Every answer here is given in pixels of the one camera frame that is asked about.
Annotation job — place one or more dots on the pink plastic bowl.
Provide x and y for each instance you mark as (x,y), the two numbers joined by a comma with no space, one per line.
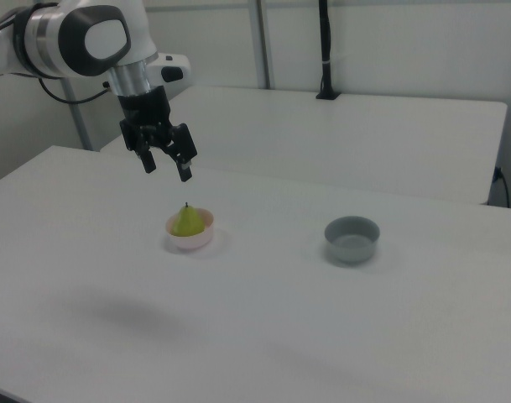
(192,243)

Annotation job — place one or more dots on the grey plastic bowl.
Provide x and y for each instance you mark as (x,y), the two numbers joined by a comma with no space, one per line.
(351,249)

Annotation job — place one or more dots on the green yellow pear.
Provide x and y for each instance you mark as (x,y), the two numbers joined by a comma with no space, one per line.
(188,224)

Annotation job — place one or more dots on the white side table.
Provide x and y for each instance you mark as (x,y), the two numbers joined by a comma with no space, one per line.
(322,138)

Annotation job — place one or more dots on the black pole with base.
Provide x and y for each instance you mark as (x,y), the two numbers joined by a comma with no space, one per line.
(325,50)

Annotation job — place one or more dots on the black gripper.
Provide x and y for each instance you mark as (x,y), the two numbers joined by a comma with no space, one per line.
(144,110)

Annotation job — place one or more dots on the grey partition post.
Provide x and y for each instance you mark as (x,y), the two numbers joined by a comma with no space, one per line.
(78,117)
(261,42)

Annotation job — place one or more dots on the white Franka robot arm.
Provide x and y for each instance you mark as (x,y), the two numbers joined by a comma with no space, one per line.
(91,38)

